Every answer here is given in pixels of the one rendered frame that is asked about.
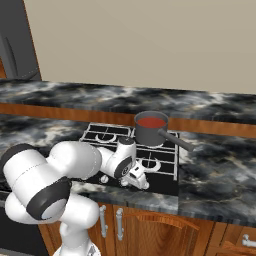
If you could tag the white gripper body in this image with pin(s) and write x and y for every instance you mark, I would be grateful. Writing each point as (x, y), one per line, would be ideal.
(140, 180)

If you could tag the red marinara sauce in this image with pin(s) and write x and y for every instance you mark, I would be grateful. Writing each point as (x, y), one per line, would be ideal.
(151, 122)

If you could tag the wooden drawer front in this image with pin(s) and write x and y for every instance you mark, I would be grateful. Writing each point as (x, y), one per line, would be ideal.
(233, 240)

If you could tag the white hob knob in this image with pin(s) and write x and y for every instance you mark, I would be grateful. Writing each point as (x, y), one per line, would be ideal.
(104, 179)
(124, 182)

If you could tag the black hob with white grates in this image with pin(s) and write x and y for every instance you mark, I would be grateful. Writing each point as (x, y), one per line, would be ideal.
(163, 180)

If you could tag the wooden cupboard door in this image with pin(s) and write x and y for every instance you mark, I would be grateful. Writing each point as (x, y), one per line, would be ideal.
(156, 236)
(50, 238)

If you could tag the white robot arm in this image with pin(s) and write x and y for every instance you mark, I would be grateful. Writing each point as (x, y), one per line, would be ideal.
(70, 160)

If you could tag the dark grey fridge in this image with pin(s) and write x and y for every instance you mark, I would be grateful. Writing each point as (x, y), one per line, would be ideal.
(16, 40)

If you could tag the black dishwasher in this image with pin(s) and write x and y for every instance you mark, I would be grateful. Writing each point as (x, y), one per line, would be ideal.
(16, 233)

